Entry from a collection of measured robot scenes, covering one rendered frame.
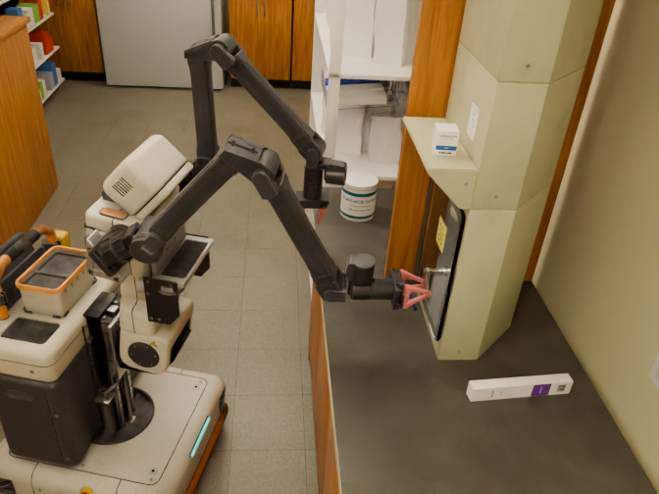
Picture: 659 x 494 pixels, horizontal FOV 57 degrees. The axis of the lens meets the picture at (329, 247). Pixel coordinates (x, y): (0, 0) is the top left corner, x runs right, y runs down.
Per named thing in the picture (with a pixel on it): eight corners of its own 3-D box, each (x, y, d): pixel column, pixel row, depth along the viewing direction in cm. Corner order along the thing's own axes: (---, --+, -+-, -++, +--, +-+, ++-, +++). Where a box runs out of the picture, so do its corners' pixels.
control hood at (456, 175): (438, 152, 168) (444, 117, 163) (470, 210, 141) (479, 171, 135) (397, 150, 167) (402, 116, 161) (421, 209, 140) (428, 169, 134)
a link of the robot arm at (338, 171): (312, 137, 183) (306, 149, 176) (349, 141, 182) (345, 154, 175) (310, 172, 190) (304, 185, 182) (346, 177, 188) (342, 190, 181)
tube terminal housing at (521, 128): (491, 289, 196) (555, 45, 154) (526, 360, 169) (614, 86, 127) (415, 288, 193) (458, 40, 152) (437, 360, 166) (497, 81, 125)
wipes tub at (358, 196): (372, 206, 238) (376, 171, 230) (376, 222, 227) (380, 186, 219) (338, 205, 236) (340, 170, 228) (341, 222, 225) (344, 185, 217)
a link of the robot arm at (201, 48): (190, 28, 171) (177, 38, 163) (237, 32, 170) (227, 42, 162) (204, 172, 196) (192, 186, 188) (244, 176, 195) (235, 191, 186)
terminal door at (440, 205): (417, 277, 190) (437, 160, 168) (438, 344, 164) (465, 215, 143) (414, 277, 190) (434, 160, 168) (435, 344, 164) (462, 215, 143)
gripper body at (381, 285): (396, 267, 161) (369, 267, 161) (403, 290, 153) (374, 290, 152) (393, 286, 165) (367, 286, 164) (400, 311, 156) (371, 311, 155)
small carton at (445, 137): (451, 147, 146) (456, 123, 142) (455, 156, 141) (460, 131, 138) (430, 146, 145) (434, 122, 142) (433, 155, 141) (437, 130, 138)
